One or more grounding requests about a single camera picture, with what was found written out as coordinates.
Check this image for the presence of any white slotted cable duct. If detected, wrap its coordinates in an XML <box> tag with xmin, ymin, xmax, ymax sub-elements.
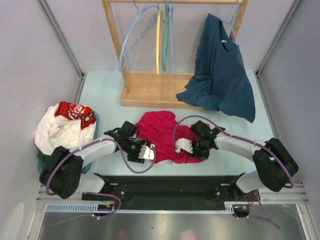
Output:
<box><xmin>46</xmin><ymin>202</ymin><xmax>235</xmax><ymax>215</ymax></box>

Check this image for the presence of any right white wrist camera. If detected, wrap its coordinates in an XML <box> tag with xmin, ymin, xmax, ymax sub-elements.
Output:
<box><xmin>175</xmin><ymin>138</ymin><xmax>193</xmax><ymax>154</ymax></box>

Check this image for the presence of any dark blue t shirt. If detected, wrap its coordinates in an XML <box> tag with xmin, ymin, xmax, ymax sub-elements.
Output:
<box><xmin>176</xmin><ymin>14</ymin><xmax>256</xmax><ymax>123</ymax></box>

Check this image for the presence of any green garment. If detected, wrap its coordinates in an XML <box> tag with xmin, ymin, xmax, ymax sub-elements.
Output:
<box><xmin>37</xmin><ymin>150</ymin><xmax>51</xmax><ymax>163</ymax></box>

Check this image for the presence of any teal laundry basket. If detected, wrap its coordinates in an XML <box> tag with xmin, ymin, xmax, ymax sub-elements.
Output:
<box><xmin>35</xmin><ymin>108</ymin><xmax>100</xmax><ymax>173</ymax></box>

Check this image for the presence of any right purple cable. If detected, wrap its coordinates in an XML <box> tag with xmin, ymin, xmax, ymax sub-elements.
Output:
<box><xmin>172</xmin><ymin>114</ymin><xmax>296</xmax><ymax>230</ymax></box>

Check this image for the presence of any teal hanger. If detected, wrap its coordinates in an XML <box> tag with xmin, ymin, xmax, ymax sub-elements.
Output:
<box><xmin>162</xmin><ymin>0</ymin><xmax>170</xmax><ymax>72</ymax></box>

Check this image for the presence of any yellow hanger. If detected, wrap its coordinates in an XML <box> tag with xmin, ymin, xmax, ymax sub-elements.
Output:
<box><xmin>155</xmin><ymin>8</ymin><xmax>163</xmax><ymax>75</ymax></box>

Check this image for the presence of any light blue notched hanger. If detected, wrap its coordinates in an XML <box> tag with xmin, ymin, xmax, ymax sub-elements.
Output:
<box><xmin>118</xmin><ymin>5</ymin><xmax>160</xmax><ymax>72</ymax></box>

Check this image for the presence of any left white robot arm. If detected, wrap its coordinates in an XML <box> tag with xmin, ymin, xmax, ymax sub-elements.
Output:
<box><xmin>39</xmin><ymin>121</ymin><xmax>156</xmax><ymax>200</ymax></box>

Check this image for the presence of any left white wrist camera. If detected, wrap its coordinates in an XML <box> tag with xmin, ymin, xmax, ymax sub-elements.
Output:
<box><xmin>138</xmin><ymin>144</ymin><xmax>156</xmax><ymax>161</ymax></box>

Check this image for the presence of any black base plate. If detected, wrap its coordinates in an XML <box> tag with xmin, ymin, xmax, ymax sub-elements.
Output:
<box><xmin>81</xmin><ymin>175</ymin><xmax>257</xmax><ymax>211</ymax></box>

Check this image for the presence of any wooden clothes rack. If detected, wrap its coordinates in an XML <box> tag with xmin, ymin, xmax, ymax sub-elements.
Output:
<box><xmin>102</xmin><ymin>0</ymin><xmax>249</xmax><ymax>110</ymax></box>

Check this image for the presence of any pink t shirt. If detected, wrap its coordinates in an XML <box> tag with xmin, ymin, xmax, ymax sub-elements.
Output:
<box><xmin>136</xmin><ymin>110</ymin><xmax>204</xmax><ymax>164</ymax></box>

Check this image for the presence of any thin blue hanger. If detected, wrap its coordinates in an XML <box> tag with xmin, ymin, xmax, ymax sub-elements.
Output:
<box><xmin>170</xmin><ymin>0</ymin><xmax>175</xmax><ymax>77</ymax></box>

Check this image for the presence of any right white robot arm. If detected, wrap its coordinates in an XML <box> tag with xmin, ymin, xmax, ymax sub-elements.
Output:
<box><xmin>190</xmin><ymin>120</ymin><xmax>299</xmax><ymax>201</ymax></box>

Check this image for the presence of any white and red shirt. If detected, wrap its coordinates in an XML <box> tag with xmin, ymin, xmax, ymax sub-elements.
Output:
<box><xmin>34</xmin><ymin>101</ymin><xmax>97</xmax><ymax>156</ymax></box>

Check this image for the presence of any light blue wire hanger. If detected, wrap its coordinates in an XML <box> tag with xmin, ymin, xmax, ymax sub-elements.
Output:
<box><xmin>222</xmin><ymin>0</ymin><xmax>242</xmax><ymax>46</ymax></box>

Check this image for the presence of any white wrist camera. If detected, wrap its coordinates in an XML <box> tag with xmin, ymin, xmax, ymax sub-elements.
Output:
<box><xmin>175</xmin><ymin>138</ymin><xmax>193</xmax><ymax>154</ymax></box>
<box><xmin>138</xmin><ymin>144</ymin><xmax>156</xmax><ymax>161</ymax></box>

